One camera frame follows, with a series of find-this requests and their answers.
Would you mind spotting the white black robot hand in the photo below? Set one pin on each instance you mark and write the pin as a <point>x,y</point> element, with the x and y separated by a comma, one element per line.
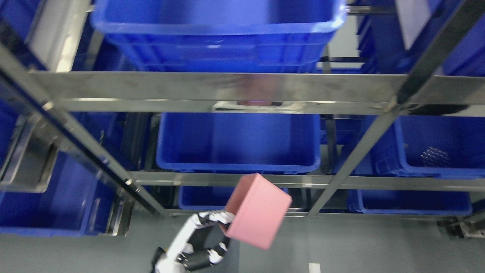
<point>187,252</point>

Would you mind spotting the pink plastic storage box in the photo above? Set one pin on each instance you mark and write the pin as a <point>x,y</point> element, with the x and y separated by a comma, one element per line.
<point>257,232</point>

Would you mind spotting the blue bin middle shelf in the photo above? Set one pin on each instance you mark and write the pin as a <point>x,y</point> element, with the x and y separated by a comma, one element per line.
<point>239,143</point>

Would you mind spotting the blue bin shelf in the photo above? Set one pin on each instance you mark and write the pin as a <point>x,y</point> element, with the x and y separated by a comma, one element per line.
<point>444,147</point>
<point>248,36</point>
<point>239,143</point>

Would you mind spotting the blue bin top shelf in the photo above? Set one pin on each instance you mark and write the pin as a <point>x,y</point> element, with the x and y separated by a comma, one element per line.
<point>248,36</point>

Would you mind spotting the blue bin right shelf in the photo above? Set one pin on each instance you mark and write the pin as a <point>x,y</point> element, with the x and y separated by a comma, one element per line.
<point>444,147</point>

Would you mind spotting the stainless steel shelf rack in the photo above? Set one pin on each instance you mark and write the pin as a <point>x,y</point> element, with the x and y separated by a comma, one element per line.
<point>73,92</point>

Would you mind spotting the blue bin bottom centre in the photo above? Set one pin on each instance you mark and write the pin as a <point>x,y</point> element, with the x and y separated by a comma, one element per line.
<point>201,197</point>

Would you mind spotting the blue bin far left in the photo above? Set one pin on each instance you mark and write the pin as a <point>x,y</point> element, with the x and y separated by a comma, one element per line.
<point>75,204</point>

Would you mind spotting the blue bin bottom right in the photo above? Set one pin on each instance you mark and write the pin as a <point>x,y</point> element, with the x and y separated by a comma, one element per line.
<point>446,203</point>

